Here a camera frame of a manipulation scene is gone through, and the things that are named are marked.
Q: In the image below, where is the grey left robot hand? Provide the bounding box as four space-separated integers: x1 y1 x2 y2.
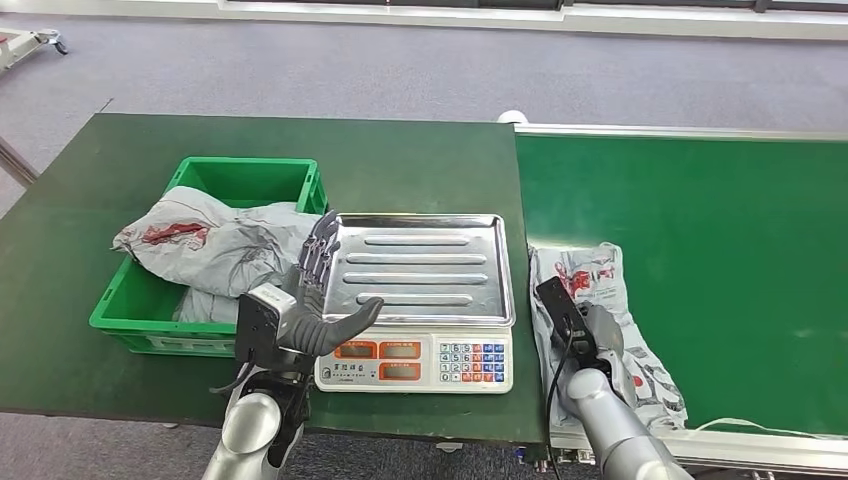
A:
278 210 386 359

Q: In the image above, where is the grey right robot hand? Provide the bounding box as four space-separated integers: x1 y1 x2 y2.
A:
576 301 627 362

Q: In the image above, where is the grey mailer package red print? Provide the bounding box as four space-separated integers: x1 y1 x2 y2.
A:
528 242 689 432

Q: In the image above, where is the thin white plastic strip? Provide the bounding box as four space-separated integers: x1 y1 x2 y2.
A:
692 417 848 441

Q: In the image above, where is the flat grey mailer package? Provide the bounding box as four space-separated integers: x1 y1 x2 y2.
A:
175 288 243 326

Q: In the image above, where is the crumpled grey mailer package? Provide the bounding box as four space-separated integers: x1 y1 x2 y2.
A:
111 186 323 299

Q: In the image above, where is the green plastic basket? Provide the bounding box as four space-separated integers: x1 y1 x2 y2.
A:
88 156 329 359

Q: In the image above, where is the electronic scale with steel tray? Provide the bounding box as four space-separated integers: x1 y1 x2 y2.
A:
313 212 517 395

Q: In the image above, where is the green conveyor belt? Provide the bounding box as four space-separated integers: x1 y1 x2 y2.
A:
496 109 848 475

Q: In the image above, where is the grey metal bar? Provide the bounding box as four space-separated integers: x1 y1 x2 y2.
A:
0 137 39 189

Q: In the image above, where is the white wheeled cart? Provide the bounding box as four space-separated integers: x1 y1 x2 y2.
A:
0 27 69 71

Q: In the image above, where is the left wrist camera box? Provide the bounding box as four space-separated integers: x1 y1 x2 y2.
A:
233 283 297 369

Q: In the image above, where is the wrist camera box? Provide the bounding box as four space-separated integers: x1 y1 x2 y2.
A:
535 276 598 366
233 283 297 369

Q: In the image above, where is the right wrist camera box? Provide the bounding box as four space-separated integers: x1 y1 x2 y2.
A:
535 276 598 366

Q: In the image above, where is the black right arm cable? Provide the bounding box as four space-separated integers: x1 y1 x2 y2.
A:
544 317 574 480

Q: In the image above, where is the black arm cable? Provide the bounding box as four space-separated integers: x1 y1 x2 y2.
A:
210 360 256 397
544 317 574 480

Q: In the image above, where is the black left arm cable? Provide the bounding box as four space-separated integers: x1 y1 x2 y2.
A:
210 360 256 397

